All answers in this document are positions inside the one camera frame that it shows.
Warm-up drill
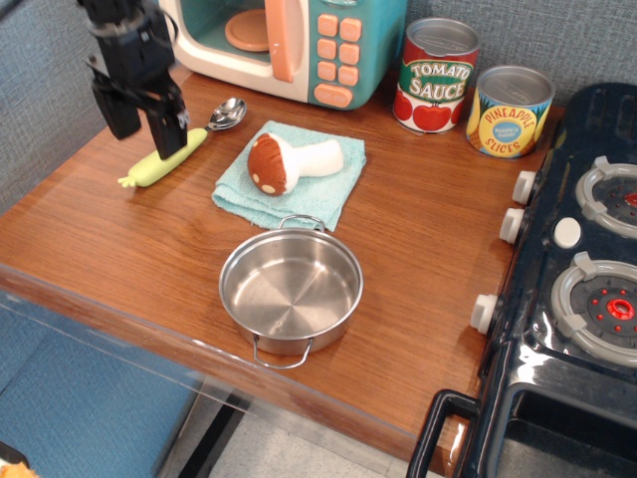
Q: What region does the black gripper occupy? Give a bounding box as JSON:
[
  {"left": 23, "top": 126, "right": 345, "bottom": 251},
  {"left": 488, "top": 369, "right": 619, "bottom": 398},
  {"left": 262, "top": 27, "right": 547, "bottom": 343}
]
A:
[{"left": 88, "top": 19, "right": 189, "bottom": 159}]

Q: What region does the yellow handled metal spoon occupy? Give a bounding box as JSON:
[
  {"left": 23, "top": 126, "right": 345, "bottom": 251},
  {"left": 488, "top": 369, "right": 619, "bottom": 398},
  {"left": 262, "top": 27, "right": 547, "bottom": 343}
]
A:
[{"left": 117, "top": 98, "right": 248, "bottom": 188}]

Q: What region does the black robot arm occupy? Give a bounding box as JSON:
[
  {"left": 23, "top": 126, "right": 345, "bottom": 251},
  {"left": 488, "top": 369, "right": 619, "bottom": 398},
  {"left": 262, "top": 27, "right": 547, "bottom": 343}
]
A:
[{"left": 79, "top": 1, "right": 189, "bottom": 159}]

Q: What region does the light blue rag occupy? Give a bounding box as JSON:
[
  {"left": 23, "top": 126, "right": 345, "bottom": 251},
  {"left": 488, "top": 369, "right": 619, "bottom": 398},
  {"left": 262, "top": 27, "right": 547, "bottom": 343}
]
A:
[{"left": 212, "top": 120, "right": 366, "bottom": 232}]

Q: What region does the plush brown mushroom toy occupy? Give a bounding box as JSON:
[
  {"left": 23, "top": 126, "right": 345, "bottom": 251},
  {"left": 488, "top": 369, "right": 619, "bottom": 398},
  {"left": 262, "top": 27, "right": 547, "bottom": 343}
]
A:
[{"left": 247, "top": 132, "right": 344, "bottom": 196}]

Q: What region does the teal toy microwave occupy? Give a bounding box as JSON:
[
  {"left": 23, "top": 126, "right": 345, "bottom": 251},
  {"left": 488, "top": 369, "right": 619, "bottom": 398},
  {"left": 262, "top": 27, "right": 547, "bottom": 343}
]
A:
[{"left": 159, "top": 0, "right": 407, "bottom": 111}]

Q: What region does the small steel pan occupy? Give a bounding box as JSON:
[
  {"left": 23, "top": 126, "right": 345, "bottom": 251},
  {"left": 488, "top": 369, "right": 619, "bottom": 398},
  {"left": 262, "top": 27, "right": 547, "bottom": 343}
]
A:
[{"left": 219, "top": 215, "right": 364, "bottom": 370}]

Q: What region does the tomato sauce can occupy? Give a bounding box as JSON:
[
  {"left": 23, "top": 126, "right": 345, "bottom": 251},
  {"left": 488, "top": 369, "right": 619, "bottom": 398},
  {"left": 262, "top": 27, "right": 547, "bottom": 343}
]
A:
[{"left": 393, "top": 17, "right": 481, "bottom": 133}]

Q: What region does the pineapple slices can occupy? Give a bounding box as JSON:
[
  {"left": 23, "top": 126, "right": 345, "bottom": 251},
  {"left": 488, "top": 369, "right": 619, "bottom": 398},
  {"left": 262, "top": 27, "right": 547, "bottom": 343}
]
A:
[{"left": 466, "top": 65, "right": 555, "bottom": 158}]

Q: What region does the white stove knob middle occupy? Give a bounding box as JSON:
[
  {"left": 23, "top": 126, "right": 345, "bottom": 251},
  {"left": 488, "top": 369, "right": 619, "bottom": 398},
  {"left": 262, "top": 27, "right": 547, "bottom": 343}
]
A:
[{"left": 499, "top": 208, "right": 525, "bottom": 244}]

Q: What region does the white stove knob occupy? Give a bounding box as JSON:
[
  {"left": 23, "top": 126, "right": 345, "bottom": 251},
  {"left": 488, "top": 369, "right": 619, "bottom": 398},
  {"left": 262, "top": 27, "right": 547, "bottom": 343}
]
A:
[
  {"left": 499, "top": 208, "right": 525, "bottom": 244},
  {"left": 512, "top": 170, "right": 536, "bottom": 205},
  {"left": 470, "top": 294, "right": 498, "bottom": 335}
]

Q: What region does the white stove knob upper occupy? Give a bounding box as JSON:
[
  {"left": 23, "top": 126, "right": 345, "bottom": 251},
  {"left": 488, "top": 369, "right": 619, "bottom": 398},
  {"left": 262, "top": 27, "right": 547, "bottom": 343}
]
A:
[{"left": 512, "top": 170, "right": 536, "bottom": 205}]

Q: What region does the white stove knob lower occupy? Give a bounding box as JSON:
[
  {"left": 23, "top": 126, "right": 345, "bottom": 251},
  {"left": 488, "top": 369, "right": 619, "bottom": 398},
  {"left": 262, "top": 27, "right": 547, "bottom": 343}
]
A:
[{"left": 470, "top": 294, "right": 498, "bottom": 335}]

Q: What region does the black toy stove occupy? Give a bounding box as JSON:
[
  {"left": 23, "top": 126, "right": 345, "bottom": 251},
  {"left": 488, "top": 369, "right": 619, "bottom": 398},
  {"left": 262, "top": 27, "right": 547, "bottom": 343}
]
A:
[{"left": 408, "top": 83, "right": 636, "bottom": 477}]

